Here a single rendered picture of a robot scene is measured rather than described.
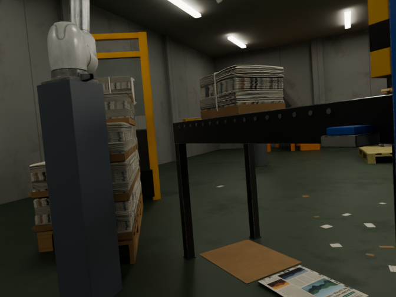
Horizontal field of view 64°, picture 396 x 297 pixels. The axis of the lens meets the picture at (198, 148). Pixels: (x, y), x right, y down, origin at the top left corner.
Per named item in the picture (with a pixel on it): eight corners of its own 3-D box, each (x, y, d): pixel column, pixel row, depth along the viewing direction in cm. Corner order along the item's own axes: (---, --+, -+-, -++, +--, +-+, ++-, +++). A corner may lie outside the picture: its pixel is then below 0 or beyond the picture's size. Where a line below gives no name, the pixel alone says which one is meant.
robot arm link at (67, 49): (43, 69, 135) (38, 17, 133) (59, 76, 153) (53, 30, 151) (82, 67, 136) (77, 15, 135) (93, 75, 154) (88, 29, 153)
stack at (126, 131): (66, 273, 178) (50, 126, 173) (101, 217, 294) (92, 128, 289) (136, 263, 184) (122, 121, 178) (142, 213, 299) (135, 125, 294)
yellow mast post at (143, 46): (152, 200, 353) (138, 32, 341) (152, 198, 362) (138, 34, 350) (161, 199, 354) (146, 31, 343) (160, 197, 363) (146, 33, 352)
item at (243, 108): (220, 116, 159) (220, 108, 159) (266, 113, 172) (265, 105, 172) (238, 114, 145) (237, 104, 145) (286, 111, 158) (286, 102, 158)
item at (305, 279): (257, 283, 149) (257, 280, 149) (299, 266, 163) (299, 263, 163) (322, 321, 117) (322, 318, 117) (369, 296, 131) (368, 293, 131)
